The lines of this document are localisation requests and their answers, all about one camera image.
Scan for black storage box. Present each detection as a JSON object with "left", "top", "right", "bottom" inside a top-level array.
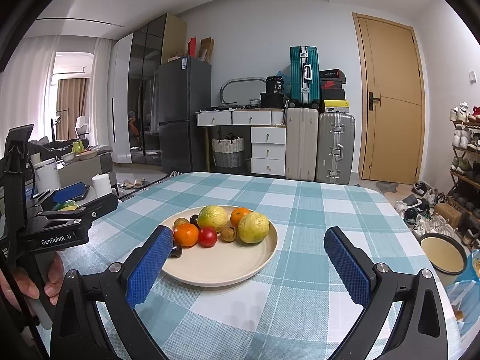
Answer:
[{"left": 260, "top": 92, "right": 287, "bottom": 109}]

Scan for grey sofa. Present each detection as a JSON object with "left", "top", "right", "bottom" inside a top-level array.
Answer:
[{"left": 29, "top": 138, "right": 114, "bottom": 190}]

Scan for blue plastic bag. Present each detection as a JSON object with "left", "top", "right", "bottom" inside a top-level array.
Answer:
[{"left": 445, "top": 249, "right": 480, "bottom": 347}]

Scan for black tub with label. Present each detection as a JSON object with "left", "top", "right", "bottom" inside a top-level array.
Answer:
[{"left": 266, "top": 76, "right": 286, "bottom": 94}]

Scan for teal suitcase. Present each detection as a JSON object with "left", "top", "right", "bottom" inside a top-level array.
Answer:
[{"left": 289, "top": 45, "right": 321, "bottom": 107}]

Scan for wooden door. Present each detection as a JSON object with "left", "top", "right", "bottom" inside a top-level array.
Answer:
[{"left": 352, "top": 12, "right": 426, "bottom": 186}]

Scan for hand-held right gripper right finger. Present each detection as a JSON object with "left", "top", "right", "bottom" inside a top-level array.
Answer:
[{"left": 323, "top": 226, "right": 460, "bottom": 360}]

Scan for stack of shoe boxes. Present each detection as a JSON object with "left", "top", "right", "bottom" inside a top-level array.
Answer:
[{"left": 319, "top": 68, "right": 351, "bottom": 113}]

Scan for white cylinder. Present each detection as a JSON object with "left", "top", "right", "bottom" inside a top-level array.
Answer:
[{"left": 91, "top": 173, "right": 112, "bottom": 198}]

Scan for white desk with drawers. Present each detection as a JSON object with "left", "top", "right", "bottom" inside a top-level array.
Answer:
[{"left": 196, "top": 108, "right": 289, "bottom": 177}]

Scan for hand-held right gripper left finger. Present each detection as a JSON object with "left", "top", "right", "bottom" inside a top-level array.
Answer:
[{"left": 50, "top": 226, "right": 174, "bottom": 360}]

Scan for brown curtain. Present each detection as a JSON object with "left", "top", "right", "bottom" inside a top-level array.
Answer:
[{"left": 56, "top": 78, "right": 91, "bottom": 141}]

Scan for small cardboard box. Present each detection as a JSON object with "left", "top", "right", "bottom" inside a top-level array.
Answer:
[{"left": 434, "top": 203, "right": 463, "bottom": 230}]

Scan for round black-rimmed bin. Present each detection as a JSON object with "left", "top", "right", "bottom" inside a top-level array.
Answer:
[{"left": 419, "top": 232, "right": 468, "bottom": 275}]

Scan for pair of beige slippers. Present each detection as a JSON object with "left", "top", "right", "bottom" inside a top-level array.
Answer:
[{"left": 117, "top": 177, "right": 147, "bottom": 190}]

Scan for oval mirror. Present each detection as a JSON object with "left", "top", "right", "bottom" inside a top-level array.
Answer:
[{"left": 220, "top": 77, "right": 267, "bottom": 106}]

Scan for beige suitcase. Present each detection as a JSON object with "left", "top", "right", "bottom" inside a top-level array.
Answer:
[{"left": 285, "top": 107, "right": 319, "bottom": 182}]

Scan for dark glass wardrobe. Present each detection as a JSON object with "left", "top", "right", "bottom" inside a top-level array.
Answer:
[{"left": 127, "top": 13, "right": 188, "bottom": 166}]

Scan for grey refrigerator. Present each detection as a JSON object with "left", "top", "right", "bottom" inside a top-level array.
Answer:
[{"left": 157, "top": 56, "right": 212, "bottom": 175}]

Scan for woven laundry basket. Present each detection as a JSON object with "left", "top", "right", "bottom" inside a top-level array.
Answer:
[{"left": 211, "top": 133, "right": 245, "bottom": 169}]

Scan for white office chair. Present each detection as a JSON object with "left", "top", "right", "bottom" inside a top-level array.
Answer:
[{"left": 76, "top": 115, "right": 91, "bottom": 140}]

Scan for open cardboard box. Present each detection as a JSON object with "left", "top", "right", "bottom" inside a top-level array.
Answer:
[{"left": 199, "top": 37, "right": 215, "bottom": 64}]

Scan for orange mandarin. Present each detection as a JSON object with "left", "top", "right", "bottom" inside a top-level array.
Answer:
[
  {"left": 230, "top": 207, "right": 252, "bottom": 227},
  {"left": 173, "top": 223, "right": 199, "bottom": 248}
]

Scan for blue plaid tablecloth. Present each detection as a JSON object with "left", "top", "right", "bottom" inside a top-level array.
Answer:
[{"left": 37, "top": 171, "right": 463, "bottom": 360}]

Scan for red tomato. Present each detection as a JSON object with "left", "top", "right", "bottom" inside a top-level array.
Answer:
[{"left": 197, "top": 227, "right": 218, "bottom": 248}]

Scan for silver suitcase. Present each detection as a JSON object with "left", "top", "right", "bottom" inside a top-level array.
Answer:
[{"left": 315, "top": 111, "right": 356, "bottom": 185}]

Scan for yellow-green citrus fruit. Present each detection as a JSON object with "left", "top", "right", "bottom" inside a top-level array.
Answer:
[
  {"left": 237, "top": 212, "right": 271, "bottom": 244},
  {"left": 197, "top": 205, "right": 229, "bottom": 232}
]

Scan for person's left hand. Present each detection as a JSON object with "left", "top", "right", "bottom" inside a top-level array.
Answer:
[{"left": 0, "top": 251, "right": 65, "bottom": 310}]

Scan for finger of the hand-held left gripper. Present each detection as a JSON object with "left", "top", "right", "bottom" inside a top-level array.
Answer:
[
  {"left": 35, "top": 193, "right": 119, "bottom": 231},
  {"left": 32, "top": 181, "right": 91, "bottom": 211}
]

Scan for cream round plate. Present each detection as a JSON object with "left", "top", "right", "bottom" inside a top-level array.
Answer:
[{"left": 159, "top": 205, "right": 279, "bottom": 288}]

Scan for white trash can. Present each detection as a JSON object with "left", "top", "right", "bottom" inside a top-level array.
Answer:
[{"left": 31, "top": 158, "right": 62, "bottom": 200}]

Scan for wooden shoe rack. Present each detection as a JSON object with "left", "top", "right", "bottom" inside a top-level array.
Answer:
[{"left": 449, "top": 101, "right": 480, "bottom": 250}]

